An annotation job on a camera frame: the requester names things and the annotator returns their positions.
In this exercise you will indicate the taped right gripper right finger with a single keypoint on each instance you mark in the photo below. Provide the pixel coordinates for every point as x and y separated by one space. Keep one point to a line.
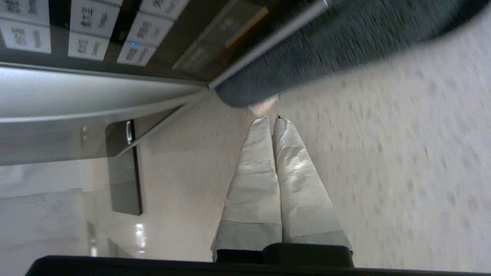
303 199

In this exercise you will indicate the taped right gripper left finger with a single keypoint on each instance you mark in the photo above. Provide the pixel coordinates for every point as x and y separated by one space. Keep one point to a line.
255 191

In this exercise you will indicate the silver black microwave oven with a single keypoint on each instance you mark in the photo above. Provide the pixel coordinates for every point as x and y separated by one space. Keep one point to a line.
172 38

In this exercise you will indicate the black foam pad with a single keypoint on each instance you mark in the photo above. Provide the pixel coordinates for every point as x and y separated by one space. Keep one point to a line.
345 42

